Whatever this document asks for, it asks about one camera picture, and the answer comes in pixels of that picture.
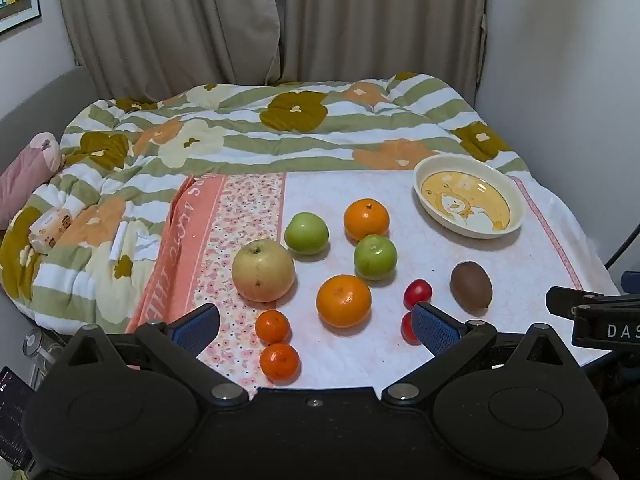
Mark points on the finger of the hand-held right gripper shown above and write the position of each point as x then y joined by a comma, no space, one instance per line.
631,282
560,300

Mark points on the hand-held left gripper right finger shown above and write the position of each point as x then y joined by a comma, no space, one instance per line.
435,329

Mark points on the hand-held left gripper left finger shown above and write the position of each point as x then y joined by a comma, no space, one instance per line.
200,327

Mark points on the red cherry tomato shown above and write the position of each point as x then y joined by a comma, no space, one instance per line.
416,292
409,329

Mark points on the brown kiwi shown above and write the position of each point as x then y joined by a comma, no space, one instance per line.
471,285

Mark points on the small mandarin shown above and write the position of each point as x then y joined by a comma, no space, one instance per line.
272,326
280,362

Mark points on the large yellow apple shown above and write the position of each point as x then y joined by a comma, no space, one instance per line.
263,271

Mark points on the green apple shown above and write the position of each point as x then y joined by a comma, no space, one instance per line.
375,257
306,233

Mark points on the large orange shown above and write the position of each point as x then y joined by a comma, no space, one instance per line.
366,220
344,301

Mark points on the cream bowl with bear print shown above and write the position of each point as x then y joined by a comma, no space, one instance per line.
450,200

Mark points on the glass jar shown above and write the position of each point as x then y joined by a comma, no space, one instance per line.
37,352

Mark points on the pink floral printed cloth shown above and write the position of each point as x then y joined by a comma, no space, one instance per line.
325,195

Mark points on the tissue packet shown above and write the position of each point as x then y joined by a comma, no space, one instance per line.
50,229

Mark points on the black smartphone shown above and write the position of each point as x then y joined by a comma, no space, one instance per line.
12,417

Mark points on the floral striped blanket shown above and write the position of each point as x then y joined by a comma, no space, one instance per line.
320,145

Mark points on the pink plush pillow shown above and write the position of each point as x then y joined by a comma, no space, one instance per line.
27,172

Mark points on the grey bed headboard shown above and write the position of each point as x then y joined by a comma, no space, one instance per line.
45,105

